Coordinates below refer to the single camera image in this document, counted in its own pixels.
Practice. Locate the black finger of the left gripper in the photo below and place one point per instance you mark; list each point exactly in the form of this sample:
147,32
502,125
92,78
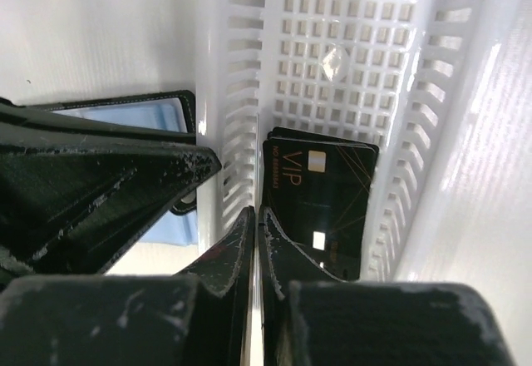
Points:
76,194

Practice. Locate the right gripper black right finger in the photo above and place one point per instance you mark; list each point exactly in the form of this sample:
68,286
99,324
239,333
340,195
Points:
313,318

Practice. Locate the black leather card holder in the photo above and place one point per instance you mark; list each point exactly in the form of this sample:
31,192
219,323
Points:
167,111

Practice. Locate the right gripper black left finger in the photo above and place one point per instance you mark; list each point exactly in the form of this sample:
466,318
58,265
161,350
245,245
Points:
195,317

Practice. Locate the black card under stack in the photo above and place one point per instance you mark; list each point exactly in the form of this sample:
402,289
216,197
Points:
290,133

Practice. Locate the black card with gold print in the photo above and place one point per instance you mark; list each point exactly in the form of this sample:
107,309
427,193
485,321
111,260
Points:
319,191

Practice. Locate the white plastic basket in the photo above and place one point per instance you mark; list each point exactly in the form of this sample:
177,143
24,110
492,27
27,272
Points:
442,87

